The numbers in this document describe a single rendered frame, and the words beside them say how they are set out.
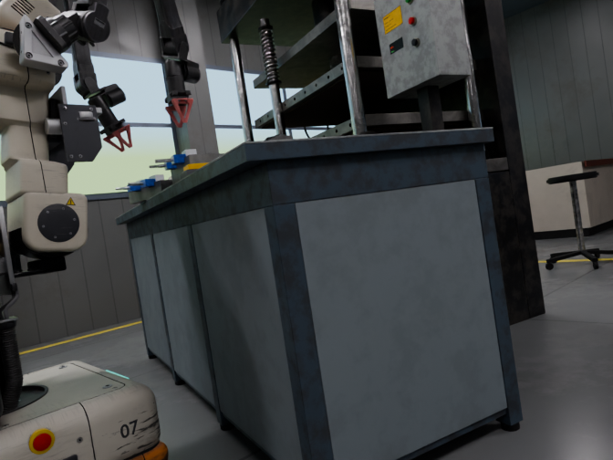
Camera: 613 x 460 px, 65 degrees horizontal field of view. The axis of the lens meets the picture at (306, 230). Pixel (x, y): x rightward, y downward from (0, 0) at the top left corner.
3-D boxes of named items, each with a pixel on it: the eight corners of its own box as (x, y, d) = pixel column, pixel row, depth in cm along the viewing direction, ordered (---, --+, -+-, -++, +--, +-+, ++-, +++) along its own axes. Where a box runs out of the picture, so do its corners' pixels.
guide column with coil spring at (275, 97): (297, 255, 265) (261, 17, 262) (293, 255, 270) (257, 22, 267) (306, 253, 267) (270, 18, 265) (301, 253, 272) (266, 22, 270)
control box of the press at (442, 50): (476, 373, 172) (416, -40, 169) (420, 359, 199) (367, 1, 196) (517, 357, 183) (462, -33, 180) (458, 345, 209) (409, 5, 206)
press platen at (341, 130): (362, 125, 205) (360, 114, 205) (261, 168, 302) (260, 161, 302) (484, 120, 240) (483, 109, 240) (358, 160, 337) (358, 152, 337)
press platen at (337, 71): (354, 67, 204) (352, 55, 204) (255, 129, 301) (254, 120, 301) (477, 69, 240) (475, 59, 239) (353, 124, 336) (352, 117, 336)
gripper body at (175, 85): (183, 104, 165) (181, 82, 165) (192, 96, 156) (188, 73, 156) (164, 105, 162) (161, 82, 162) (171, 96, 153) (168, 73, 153)
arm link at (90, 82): (74, 86, 172) (82, 78, 166) (101, 75, 179) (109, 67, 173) (94, 117, 176) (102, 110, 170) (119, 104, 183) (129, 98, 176)
